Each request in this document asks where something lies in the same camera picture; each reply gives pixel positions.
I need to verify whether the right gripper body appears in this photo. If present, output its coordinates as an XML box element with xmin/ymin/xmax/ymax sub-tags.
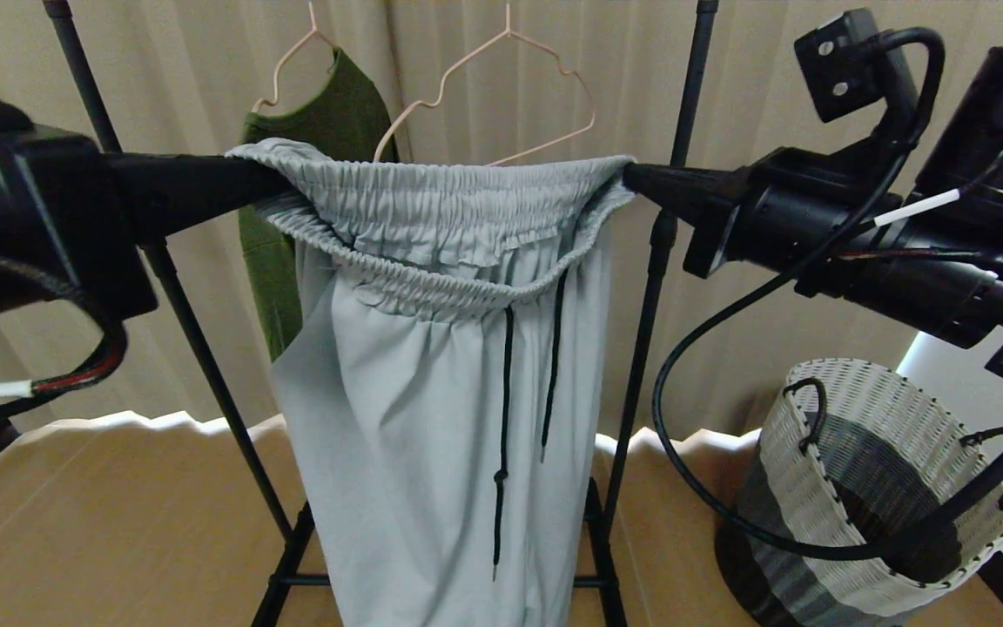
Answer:
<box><xmin>683</xmin><ymin>144</ymin><xmax>1003</xmax><ymax>351</ymax></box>

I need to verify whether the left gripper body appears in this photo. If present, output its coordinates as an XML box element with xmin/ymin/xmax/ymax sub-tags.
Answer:
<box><xmin>0</xmin><ymin>129</ymin><xmax>158</xmax><ymax>330</ymax></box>

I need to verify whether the green printed T-shirt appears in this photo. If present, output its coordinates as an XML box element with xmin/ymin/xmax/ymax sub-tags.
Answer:
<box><xmin>236</xmin><ymin>48</ymin><xmax>400</xmax><ymax>362</ymax></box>

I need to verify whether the pink clothes hanger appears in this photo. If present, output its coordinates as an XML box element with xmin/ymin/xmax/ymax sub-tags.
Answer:
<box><xmin>251</xmin><ymin>0</ymin><xmax>339</xmax><ymax>114</ymax></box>
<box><xmin>373</xmin><ymin>4</ymin><xmax>596</xmax><ymax>166</ymax></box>

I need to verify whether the pale grey garment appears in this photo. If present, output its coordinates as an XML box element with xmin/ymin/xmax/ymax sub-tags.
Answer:
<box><xmin>225</xmin><ymin>138</ymin><xmax>637</xmax><ymax>627</ymax></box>

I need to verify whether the black clothes rack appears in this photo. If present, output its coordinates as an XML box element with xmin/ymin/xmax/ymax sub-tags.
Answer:
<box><xmin>42</xmin><ymin>0</ymin><xmax>720</xmax><ymax>627</ymax></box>

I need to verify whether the white laundry basket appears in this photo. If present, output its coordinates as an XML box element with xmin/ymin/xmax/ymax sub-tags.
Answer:
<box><xmin>715</xmin><ymin>357</ymin><xmax>1003</xmax><ymax>627</ymax></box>

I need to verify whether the beige curtain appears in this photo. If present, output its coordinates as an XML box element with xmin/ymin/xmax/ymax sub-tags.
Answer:
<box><xmin>0</xmin><ymin>0</ymin><xmax>1003</xmax><ymax>441</ymax></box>

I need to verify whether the black cable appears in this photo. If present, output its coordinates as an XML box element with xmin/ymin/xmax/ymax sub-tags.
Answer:
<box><xmin>0</xmin><ymin>253</ymin><xmax>130</xmax><ymax>434</ymax></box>
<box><xmin>651</xmin><ymin>148</ymin><xmax>1003</xmax><ymax>563</ymax></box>

